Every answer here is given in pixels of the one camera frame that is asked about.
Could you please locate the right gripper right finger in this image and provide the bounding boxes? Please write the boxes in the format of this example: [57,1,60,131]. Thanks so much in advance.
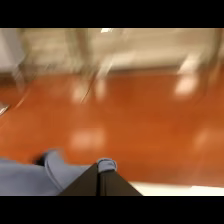
[98,169,143,197]

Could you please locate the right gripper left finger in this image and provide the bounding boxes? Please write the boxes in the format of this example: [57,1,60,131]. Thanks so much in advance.
[58,163,100,197]

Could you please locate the blue T-shirt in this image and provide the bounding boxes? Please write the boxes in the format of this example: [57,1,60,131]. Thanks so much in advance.
[0,149,118,197]

